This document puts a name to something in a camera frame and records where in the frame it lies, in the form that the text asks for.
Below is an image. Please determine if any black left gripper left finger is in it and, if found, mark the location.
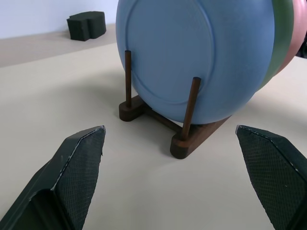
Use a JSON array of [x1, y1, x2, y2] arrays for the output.
[[0, 125, 106, 230]]

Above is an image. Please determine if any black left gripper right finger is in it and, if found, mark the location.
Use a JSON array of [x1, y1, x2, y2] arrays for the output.
[[236, 125, 307, 230]]

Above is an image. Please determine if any green plate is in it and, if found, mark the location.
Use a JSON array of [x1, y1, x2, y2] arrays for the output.
[[260, 0, 295, 88]]

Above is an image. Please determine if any red plate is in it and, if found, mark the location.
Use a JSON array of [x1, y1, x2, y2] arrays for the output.
[[277, 0, 307, 75]]

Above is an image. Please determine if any blue plate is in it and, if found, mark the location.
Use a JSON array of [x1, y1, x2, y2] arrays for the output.
[[116, 0, 275, 126]]

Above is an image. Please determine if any dark wooden plate rack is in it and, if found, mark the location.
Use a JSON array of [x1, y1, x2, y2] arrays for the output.
[[118, 49, 232, 161]]

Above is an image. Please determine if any dark blurred object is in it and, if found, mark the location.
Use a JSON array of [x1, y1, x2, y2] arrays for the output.
[[296, 33, 307, 58]]

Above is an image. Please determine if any black foam block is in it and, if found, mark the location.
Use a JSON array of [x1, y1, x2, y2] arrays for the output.
[[66, 11, 106, 42]]

